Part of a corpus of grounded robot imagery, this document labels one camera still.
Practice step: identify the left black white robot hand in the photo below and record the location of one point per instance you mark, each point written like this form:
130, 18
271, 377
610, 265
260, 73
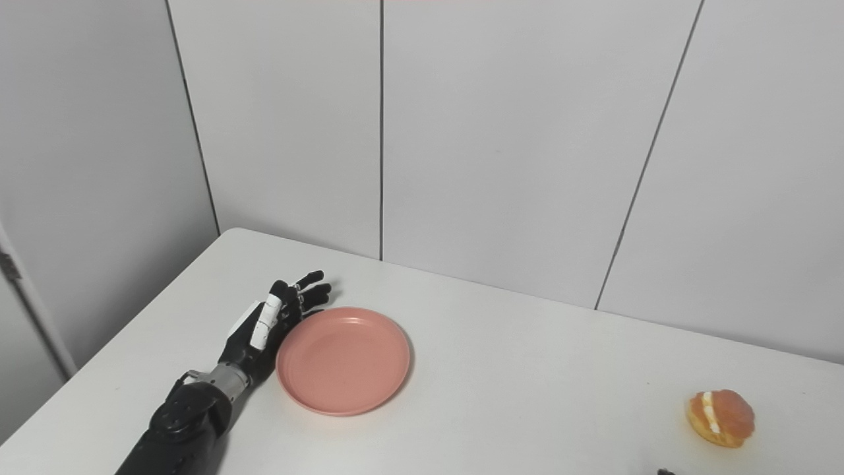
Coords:
260, 330

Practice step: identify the cream puff pastry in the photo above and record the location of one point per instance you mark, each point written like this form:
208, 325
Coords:
722, 417

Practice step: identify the pink round plate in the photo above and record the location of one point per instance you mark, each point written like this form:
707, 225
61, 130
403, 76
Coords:
343, 361

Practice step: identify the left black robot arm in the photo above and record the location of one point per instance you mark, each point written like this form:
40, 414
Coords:
184, 429

